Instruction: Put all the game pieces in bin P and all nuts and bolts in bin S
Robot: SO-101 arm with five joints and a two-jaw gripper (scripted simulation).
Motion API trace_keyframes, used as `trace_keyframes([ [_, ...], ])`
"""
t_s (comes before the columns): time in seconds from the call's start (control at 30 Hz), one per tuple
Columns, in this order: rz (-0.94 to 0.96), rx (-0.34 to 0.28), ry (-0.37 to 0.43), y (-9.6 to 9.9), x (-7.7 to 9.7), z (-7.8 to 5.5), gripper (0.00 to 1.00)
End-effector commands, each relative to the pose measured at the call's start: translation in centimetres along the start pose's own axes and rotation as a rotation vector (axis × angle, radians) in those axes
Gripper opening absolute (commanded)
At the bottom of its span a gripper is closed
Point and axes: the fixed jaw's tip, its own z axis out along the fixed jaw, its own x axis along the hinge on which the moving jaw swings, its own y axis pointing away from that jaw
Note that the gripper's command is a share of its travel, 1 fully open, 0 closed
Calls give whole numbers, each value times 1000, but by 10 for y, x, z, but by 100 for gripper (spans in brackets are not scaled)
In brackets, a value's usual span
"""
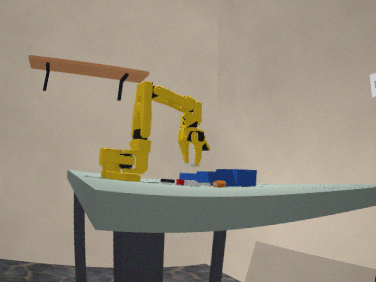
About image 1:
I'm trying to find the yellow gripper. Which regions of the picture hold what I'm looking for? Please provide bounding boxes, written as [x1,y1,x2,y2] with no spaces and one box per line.
[178,127,210,166]

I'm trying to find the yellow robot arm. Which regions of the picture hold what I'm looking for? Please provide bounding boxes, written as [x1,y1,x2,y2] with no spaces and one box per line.
[101,81,202,182]

